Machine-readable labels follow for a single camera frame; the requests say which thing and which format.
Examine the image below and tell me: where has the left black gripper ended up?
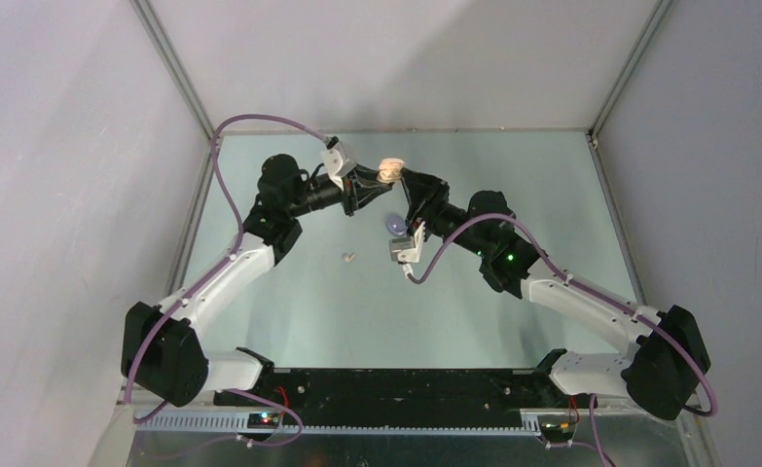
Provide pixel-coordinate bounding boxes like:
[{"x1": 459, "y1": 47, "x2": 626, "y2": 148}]
[{"x1": 286, "y1": 164, "x2": 391, "y2": 219}]

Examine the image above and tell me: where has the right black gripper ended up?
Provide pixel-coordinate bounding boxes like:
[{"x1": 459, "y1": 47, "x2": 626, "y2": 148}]
[{"x1": 401, "y1": 166, "x2": 490, "y2": 259}]

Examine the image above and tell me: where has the beige earbud charging case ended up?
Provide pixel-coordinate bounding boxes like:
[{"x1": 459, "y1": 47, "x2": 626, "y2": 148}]
[{"x1": 377, "y1": 158, "x2": 405, "y2": 184}]

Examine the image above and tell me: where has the purple earbud charging case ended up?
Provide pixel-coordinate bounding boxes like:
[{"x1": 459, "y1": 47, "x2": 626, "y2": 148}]
[{"x1": 384, "y1": 214, "x2": 408, "y2": 237}]

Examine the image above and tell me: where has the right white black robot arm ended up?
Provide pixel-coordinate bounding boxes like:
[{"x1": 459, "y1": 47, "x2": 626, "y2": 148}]
[{"x1": 393, "y1": 168, "x2": 720, "y2": 420}]

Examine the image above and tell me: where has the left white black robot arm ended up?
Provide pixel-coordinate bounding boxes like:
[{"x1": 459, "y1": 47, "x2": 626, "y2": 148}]
[{"x1": 121, "y1": 149, "x2": 404, "y2": 407}]

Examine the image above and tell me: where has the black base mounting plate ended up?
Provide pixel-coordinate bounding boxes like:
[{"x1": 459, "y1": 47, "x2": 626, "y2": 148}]
[{"x1": 252, "y1": 368, "x2": 590, "y2": 429}]

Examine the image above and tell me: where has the left circuit board with LEDs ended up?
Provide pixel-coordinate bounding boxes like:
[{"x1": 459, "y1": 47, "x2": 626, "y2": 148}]
[{"x1": 246, "y1": 413, "x2": 283, "y2": 430}]

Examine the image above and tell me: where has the circuit board with leds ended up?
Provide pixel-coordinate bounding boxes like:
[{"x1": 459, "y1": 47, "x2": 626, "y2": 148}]
[
  {"x1": 246, "y1": 413, "x2": 283, "y2": 430},
  {"x1": 539, "y1": 422, "x2": 578, "y2": 444}
]

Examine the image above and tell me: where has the right circuit board with LEDs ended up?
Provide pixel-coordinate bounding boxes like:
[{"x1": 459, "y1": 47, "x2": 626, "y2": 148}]
[{"x1": 539, "y1": 422, "x2": 578, "y2": 444}]

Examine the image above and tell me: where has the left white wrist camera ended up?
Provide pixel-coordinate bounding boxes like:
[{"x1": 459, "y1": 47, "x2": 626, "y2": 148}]
[{"x1": 321, "y1": 136, "x2": 357, "y2": 192}]

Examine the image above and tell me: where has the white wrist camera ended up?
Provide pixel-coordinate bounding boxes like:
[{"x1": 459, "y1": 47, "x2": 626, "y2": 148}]
[
  {"x1": 321, "y1": 136, "x2": 357, "y2": 192},
  {"x1": 388, "y1": 224, "x2": 426, "y2": 265}
]

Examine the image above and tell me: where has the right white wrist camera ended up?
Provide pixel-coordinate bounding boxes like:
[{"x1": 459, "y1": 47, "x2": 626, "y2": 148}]
[{"x1": 388, "y1": 224, "x2": 426, "y2": 265}]

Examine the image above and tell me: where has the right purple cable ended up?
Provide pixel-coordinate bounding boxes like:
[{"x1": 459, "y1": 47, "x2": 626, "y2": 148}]
[{"x1": 401, "y1": 213, "x2": 720, "y2": 467}]

